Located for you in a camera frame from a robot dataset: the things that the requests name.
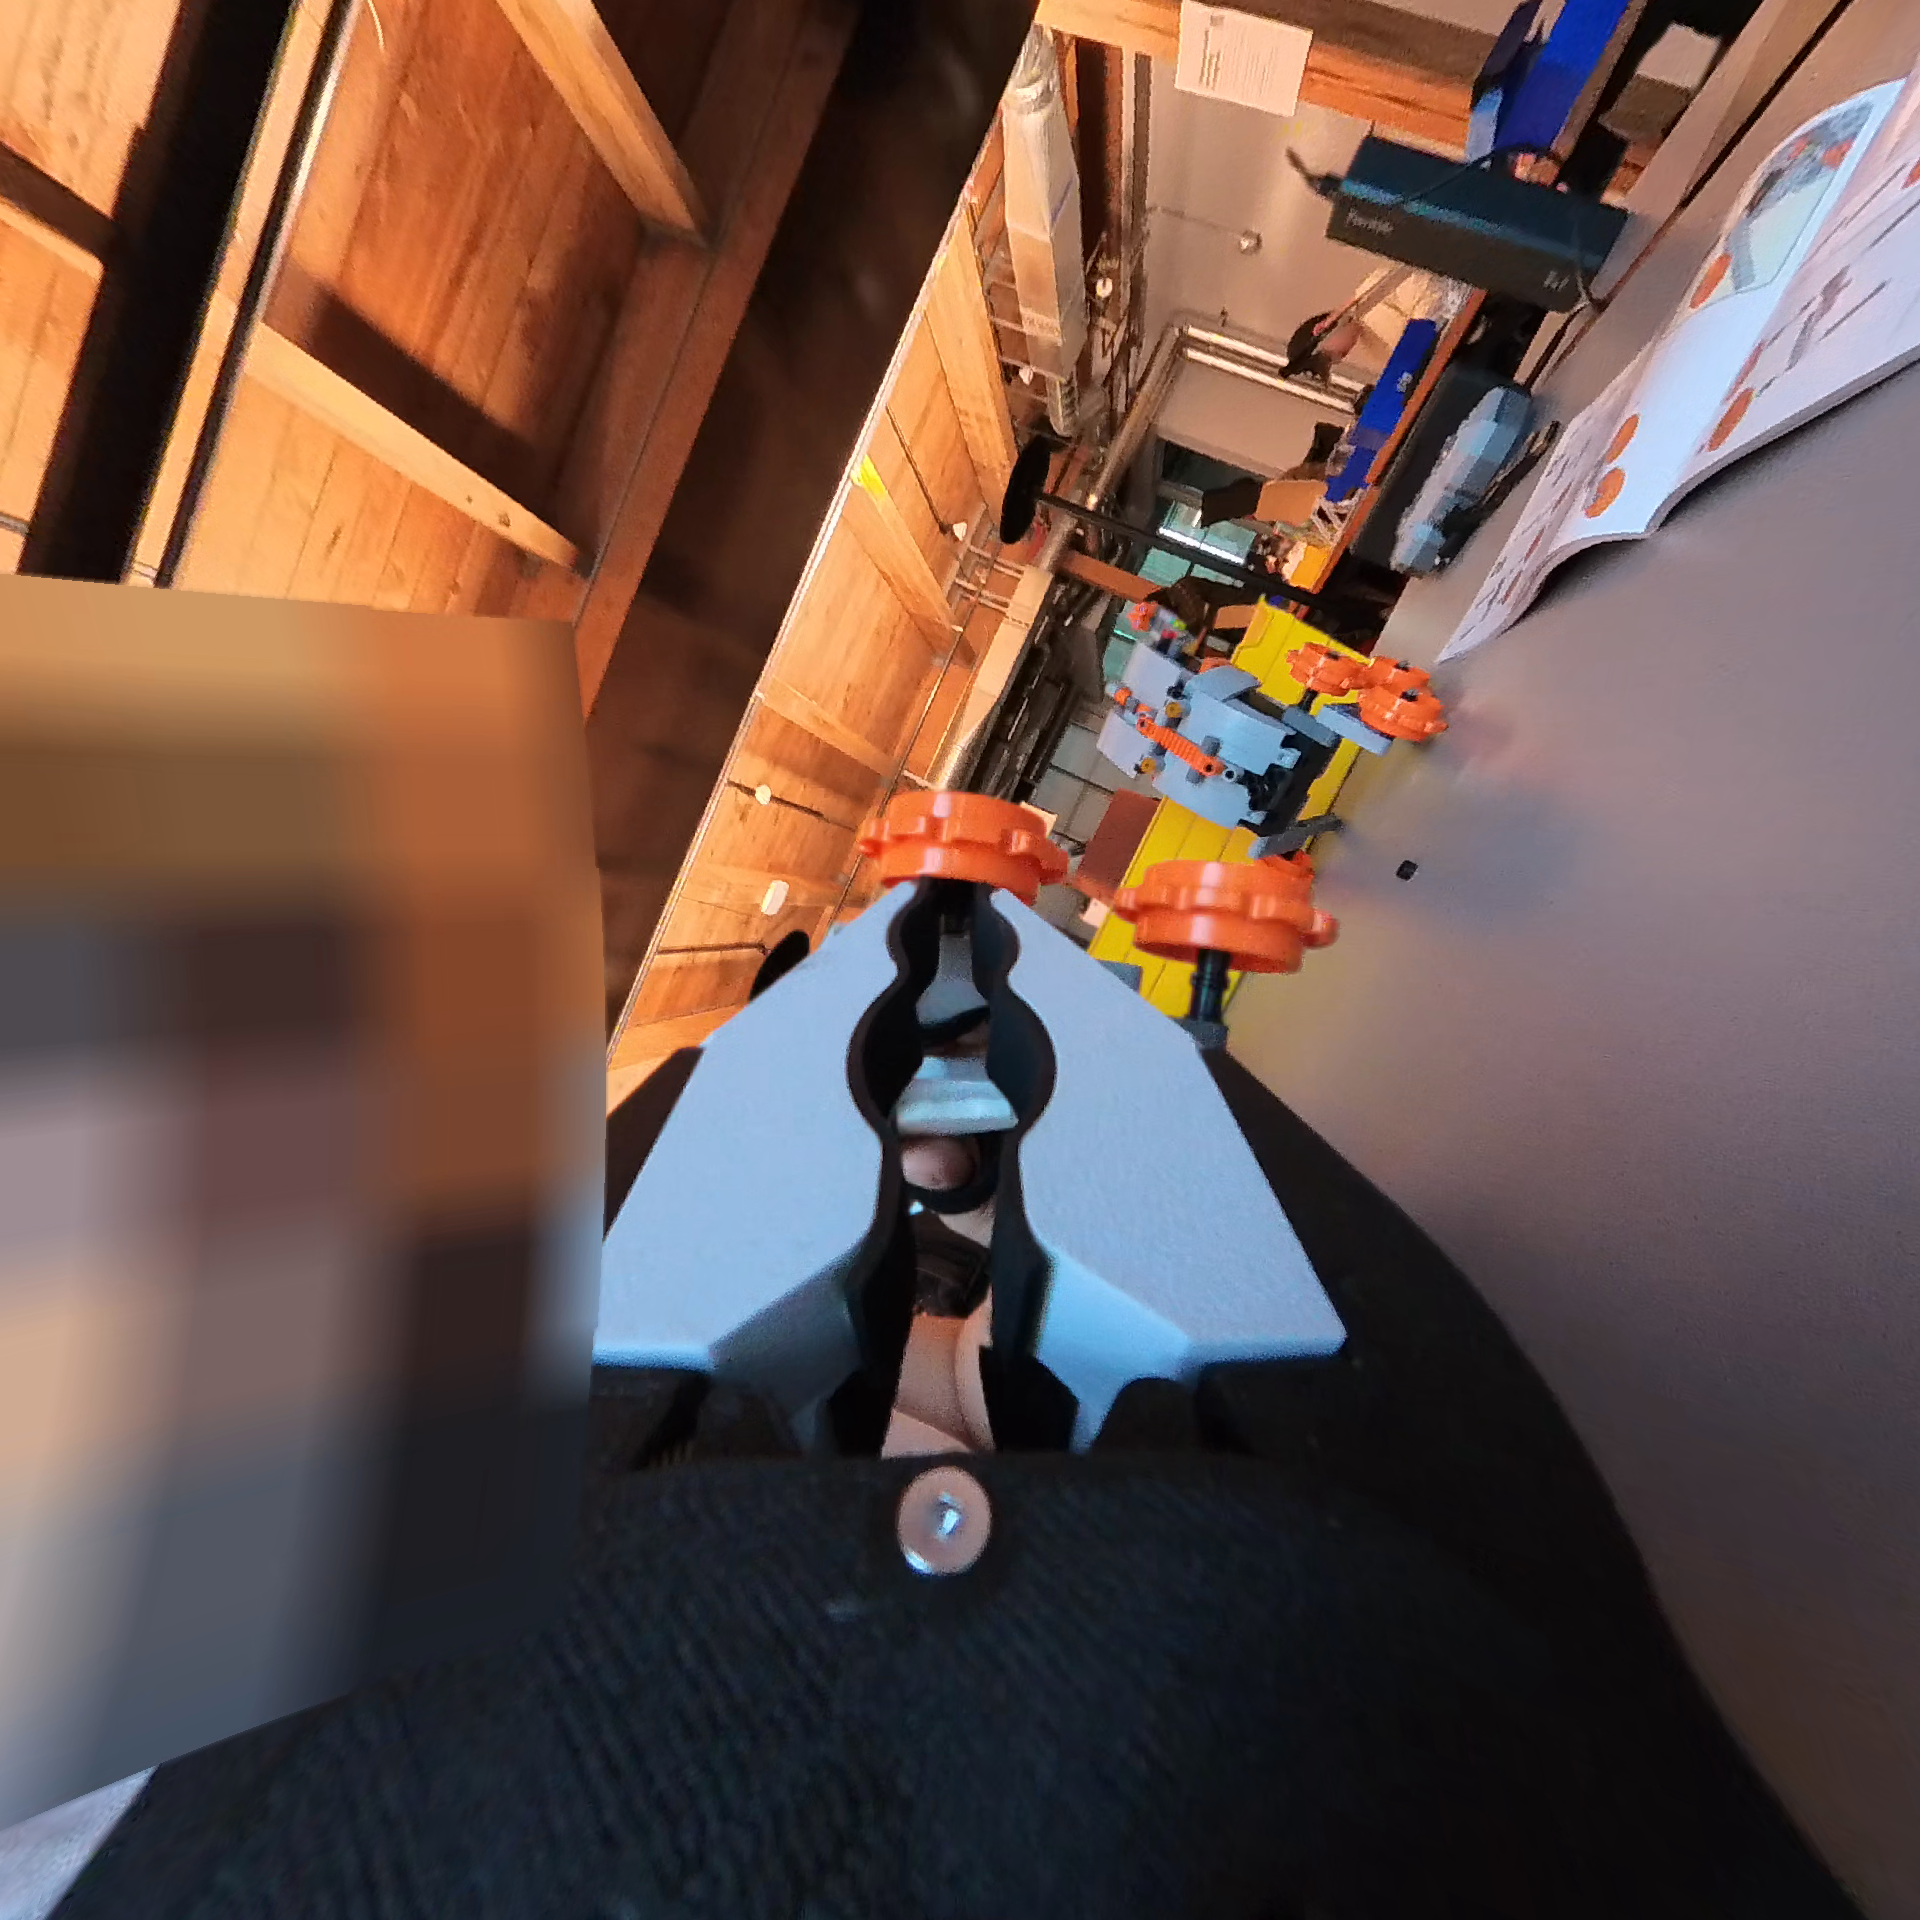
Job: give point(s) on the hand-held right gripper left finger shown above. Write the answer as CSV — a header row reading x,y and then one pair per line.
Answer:
x,y
734,1214

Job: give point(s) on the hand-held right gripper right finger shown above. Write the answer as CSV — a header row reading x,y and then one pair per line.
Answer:
x,y
1185,1200

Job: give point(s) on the grey beam with orange gears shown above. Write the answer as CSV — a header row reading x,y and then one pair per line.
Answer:
x,y
961,839

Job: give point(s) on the grey desk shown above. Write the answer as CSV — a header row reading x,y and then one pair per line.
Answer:
x,y
1652,1050

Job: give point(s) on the person's left hand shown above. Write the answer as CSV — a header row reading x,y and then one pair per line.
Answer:
x,y
942,1162

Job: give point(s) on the yellow plastic bin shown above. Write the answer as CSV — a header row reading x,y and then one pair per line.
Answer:
x,y
1155,870

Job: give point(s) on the black stanchion pole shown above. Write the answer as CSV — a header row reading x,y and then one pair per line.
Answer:
x,y
1028,488

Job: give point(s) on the black box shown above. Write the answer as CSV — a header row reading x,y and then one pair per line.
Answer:
x,y
1419,450

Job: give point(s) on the grey remote controller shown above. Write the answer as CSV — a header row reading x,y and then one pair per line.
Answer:
x,y
1477,464

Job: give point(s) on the blue storage bin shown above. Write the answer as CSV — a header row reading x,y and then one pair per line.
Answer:
x,y
1559,60
1388,406

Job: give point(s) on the open white instruction manual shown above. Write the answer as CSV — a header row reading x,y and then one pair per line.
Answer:
x,y
1725,390

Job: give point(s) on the black upright device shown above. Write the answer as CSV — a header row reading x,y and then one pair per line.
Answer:
x,y
1470,224

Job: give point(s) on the silver ventilation duct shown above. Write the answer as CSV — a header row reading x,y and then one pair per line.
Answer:
x,y
1044,224

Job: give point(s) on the white wall notice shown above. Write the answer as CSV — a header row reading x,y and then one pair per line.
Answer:
x,y
1237,54

